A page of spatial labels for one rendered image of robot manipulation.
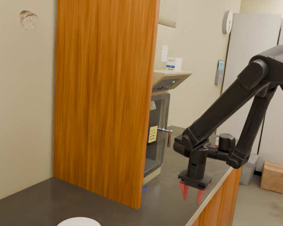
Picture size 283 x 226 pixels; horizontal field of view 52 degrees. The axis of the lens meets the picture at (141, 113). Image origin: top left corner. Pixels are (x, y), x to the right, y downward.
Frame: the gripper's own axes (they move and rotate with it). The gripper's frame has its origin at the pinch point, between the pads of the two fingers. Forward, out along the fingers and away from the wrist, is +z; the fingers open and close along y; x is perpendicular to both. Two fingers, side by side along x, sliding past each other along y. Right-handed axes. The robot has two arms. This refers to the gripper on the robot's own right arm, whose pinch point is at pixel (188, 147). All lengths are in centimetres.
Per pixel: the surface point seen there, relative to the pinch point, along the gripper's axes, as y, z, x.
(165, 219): 33.7, -4.7, 20.1
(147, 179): 10.2, 16.9, 17.7
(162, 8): 10, 14, -64
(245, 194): -214, 0, 118
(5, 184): 59, 60, 13
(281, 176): -246, -34, 97
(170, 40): -2, 15, -51
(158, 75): 25.7, 6.3, -36.1
